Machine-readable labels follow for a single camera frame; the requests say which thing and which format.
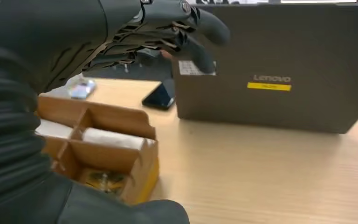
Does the white ID card with photo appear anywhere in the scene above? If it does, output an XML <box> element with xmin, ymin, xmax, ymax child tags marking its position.
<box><xmin>67</xmin><ymin>77</ymin><xmax>97</xmax><ymax>100</ymax></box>

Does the white card stack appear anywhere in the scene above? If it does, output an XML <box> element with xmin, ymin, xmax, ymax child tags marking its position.
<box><xmin>82</xmin><ymin>127</ymin><xmax>157</xmax><ymax>151</ymax></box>
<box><xmin>35</xmin><ymin>119</ymin><xmax>74</xmax><ymax>140</ymax></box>

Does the cardboard divider box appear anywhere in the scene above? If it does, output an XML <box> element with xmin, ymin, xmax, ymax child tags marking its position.
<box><xmin>35</xmin><ymin>95</ymin><xmax>160</xmax><ymax>206</ymax></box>

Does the black smartphone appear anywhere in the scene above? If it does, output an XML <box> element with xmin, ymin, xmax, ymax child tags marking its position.
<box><xmin>141</xmin><ymin>78</ymin><xmax>176</xmax><ymax>111</ymax></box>

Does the grey laptop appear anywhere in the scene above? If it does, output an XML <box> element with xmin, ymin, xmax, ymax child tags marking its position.
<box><xmin>171</xmin><ymin>2</ymin><xmax>358</xmax><ymax>134</ymax></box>

